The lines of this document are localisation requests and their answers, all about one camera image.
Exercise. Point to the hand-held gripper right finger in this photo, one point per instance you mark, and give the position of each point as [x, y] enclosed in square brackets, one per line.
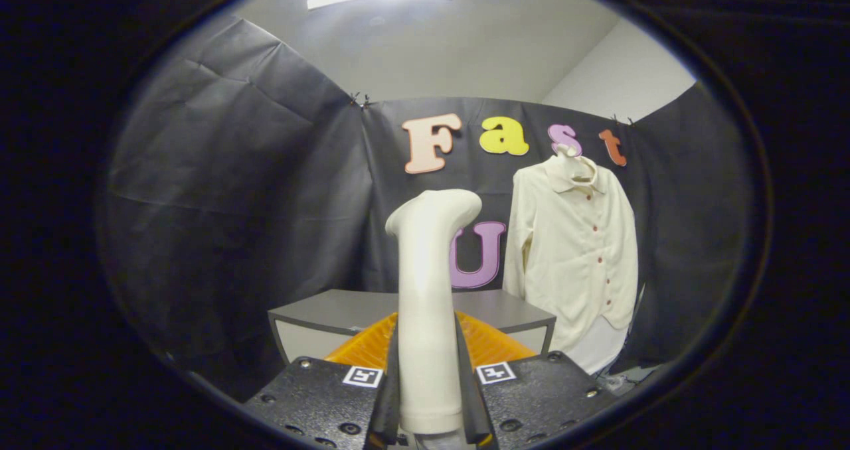
[538, 397]

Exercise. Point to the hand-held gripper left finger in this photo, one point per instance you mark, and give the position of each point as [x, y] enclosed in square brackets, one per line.
[312, 397]

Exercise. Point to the white garment steamer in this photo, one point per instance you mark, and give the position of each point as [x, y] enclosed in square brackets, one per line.
[425, 304]

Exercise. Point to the cream button shirt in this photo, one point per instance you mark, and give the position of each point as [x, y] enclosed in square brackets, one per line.
[571, 251]

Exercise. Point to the grey cabinet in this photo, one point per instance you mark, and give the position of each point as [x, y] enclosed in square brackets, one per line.
[332, 307]

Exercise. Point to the black backdrop cloth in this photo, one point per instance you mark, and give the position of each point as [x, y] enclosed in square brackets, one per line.
[232, 204]

